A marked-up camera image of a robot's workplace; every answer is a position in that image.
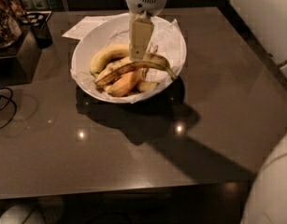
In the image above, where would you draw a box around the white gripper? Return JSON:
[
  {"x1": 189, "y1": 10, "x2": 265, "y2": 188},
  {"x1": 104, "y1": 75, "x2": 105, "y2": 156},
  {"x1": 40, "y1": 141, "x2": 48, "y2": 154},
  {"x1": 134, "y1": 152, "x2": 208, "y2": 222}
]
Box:
[{"x1": 125, "y1": 0, "x2": 167, "y2": 61}]

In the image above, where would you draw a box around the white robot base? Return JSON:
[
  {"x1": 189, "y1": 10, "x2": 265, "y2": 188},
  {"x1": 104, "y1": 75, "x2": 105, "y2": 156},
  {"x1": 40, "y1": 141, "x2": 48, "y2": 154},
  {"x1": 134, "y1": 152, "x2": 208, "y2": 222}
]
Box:
[{"x1": 0, "y1": 196, "x2": 65, "y2": 224}]

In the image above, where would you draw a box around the white paper bowl liner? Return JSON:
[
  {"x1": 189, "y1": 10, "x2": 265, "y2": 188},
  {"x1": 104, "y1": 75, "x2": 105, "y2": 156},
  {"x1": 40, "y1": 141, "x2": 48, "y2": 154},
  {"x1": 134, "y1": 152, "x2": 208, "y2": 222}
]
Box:
[{"x1": 70, "y1": 13, "x2": 187, "y2": 105}]

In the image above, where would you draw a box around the white bowl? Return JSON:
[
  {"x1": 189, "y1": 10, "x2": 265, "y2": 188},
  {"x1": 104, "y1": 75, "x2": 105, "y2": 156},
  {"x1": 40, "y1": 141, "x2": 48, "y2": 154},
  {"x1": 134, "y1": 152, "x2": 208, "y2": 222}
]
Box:
[{"x1": 70, "y1": 12, "x2": 188, "y2": 105}]

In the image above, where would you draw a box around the long spotted banana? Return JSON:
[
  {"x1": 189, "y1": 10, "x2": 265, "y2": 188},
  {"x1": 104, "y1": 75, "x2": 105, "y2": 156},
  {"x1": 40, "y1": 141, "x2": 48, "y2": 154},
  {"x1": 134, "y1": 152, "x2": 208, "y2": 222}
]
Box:
[{"x1": 95, "y1": 53, "x2": 177, "y2": 86}]

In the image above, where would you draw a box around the yellow banana at back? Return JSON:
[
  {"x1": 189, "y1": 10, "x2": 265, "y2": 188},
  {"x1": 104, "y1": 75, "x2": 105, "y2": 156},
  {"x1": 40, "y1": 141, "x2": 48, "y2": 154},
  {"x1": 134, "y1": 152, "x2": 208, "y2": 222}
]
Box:
[{"x1": 90, "y1": 43, "x2": 129, "y2": 77}]

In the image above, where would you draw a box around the small banana piece right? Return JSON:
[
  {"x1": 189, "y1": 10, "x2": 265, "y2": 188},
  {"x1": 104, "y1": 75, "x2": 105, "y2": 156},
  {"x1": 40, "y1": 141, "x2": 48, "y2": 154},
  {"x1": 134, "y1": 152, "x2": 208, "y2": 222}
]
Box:
[{"x1": 136, "y1": 81, "x2": 158, "y2": 92}]

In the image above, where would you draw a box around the white paper sheet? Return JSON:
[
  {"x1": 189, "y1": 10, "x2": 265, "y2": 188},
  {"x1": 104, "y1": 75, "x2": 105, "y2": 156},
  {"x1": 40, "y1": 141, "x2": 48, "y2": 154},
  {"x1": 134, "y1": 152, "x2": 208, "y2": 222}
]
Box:
[{"x1": 63, "y1": 16, "x2": 114, "y2": 40}]

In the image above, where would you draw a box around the black cup holder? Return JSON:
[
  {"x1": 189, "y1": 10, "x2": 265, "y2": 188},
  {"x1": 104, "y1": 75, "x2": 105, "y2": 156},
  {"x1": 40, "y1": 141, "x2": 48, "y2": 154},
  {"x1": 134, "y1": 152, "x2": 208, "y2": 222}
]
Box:
[{"x1": 22, "y1": 11, "x2": 52, "y2": 49}]

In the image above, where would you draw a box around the dark box under jar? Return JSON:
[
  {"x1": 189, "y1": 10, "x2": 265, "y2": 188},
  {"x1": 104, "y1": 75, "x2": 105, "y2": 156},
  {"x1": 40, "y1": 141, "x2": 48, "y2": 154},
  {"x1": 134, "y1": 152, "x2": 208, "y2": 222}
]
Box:
[{"x1": 0, "y1": 26, "x2": 42, "y2": 86}]

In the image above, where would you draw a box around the glass jar with snacks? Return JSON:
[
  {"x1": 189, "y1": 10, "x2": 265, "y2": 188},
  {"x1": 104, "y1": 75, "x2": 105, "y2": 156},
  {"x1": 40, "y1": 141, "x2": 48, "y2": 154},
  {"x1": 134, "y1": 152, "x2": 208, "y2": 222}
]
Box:
[{"x1": 0, "y1": 0, "x2": 22, "y2": 49}]

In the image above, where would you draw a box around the black cable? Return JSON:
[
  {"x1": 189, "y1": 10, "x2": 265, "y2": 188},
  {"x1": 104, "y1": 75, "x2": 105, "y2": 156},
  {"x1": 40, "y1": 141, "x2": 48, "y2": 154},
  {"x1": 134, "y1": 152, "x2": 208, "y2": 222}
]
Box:
[{"x1": 0, "y1": 86, "x2": 19, "y2": 131}]

